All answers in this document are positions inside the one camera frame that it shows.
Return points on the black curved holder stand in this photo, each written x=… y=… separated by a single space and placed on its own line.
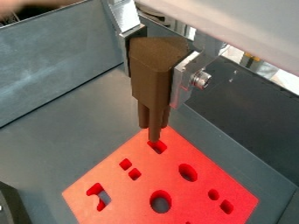
x=12 y=210

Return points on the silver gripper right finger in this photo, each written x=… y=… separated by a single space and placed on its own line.
x=189 y=73

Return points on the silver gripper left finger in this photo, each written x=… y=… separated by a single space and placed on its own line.
x=126 y=21

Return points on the red shape sorting block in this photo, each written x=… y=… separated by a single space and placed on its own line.
x=159 y=183

